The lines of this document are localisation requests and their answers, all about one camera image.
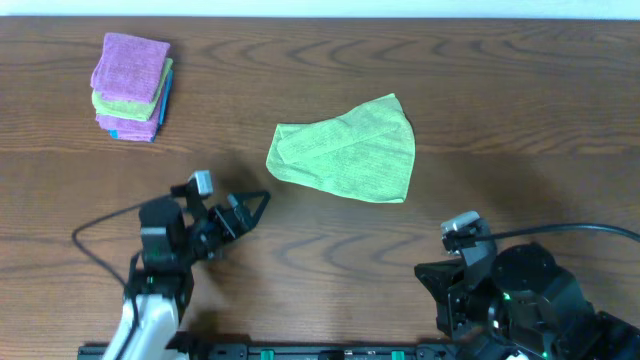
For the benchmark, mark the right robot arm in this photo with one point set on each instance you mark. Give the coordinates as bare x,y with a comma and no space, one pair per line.
518,303

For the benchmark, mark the green folded cloth in stack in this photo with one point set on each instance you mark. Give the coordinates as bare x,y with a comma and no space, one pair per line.
132,110

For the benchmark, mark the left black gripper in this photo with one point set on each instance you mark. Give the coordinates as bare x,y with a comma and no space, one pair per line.
228,220

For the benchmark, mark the lower purple folded cloth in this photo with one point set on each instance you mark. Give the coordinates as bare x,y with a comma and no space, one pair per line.
108,122

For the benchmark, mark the top purple folded cloth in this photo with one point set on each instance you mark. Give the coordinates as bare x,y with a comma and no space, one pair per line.
130,67

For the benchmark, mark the blue folded cloth at bottom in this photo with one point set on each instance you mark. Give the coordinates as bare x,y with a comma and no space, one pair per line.
164,100

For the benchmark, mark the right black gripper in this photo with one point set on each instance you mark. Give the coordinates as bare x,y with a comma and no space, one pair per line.
448,293

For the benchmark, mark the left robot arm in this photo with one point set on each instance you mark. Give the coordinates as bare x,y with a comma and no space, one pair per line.
176,232

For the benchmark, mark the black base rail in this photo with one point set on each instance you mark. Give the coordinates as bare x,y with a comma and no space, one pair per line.
254,351

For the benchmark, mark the purple folded cloth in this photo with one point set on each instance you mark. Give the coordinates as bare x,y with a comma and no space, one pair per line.
108,122
130,67

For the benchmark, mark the light green microfiber cloth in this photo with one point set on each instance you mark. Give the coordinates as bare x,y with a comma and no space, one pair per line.
366,154

